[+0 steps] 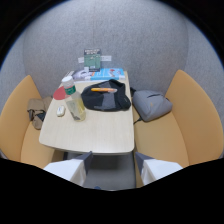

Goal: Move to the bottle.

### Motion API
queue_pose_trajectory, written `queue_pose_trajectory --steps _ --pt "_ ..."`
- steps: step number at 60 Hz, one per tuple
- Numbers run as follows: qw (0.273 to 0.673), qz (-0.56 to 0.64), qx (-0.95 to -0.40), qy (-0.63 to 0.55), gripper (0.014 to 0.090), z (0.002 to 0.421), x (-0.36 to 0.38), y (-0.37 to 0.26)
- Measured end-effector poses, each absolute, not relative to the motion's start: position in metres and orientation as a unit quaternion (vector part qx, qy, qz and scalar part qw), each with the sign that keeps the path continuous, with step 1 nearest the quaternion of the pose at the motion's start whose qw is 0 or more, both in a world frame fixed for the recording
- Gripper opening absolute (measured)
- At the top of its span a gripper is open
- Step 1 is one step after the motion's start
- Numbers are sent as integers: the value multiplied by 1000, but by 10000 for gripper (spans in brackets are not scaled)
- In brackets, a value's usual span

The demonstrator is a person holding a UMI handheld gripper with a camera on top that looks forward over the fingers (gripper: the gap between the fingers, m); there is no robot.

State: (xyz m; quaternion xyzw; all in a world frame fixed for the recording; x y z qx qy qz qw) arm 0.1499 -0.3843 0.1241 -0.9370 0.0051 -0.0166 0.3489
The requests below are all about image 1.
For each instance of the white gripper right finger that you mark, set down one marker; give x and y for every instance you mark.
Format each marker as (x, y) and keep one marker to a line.
(156, 168)

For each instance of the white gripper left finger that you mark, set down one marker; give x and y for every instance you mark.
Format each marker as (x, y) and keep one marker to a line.
(71, 168)

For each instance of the clear bottle green label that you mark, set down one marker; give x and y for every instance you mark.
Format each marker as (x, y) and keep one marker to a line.
(75, 103)

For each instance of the light wooden table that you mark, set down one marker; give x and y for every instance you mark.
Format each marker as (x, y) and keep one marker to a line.
(91, 128)

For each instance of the orange bench seat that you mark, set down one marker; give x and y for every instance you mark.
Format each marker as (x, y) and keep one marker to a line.
(23, 125)
(181, 126)

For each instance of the small white case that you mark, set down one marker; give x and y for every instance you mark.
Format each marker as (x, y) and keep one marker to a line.
(60, 110)

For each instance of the grey backpack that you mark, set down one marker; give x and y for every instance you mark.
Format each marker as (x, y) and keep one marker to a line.
(152, 105)

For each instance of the tan bag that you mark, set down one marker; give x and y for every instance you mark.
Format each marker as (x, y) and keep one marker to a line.
(38, 111)

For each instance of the red round disc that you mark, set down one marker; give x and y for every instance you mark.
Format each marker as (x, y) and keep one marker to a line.
(60, 94)

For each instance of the black cloth bag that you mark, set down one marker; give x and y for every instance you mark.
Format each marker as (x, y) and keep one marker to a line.
(106, 96)

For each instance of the orange pen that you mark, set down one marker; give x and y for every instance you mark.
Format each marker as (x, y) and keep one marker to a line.
(103, 90)

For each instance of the white book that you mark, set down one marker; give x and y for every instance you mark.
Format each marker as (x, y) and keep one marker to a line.
(80, 74)

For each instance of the blue book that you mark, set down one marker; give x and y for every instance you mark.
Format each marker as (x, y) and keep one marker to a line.
(107, 73)

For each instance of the white wall socket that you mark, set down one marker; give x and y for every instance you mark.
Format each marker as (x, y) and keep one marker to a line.
(81, 60)
(106, 58)

